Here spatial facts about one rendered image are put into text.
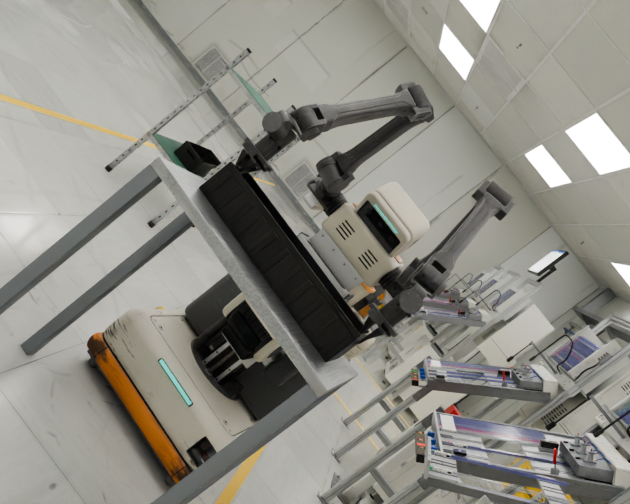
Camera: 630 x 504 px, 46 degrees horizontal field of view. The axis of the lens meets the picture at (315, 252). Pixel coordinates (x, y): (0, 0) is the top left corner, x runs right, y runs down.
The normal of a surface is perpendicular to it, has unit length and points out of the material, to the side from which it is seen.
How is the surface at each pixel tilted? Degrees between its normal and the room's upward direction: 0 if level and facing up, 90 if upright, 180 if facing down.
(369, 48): 90
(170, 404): 90
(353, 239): 98
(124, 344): 90
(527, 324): 90
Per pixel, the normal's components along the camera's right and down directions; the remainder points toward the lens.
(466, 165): -0.12, 0.04
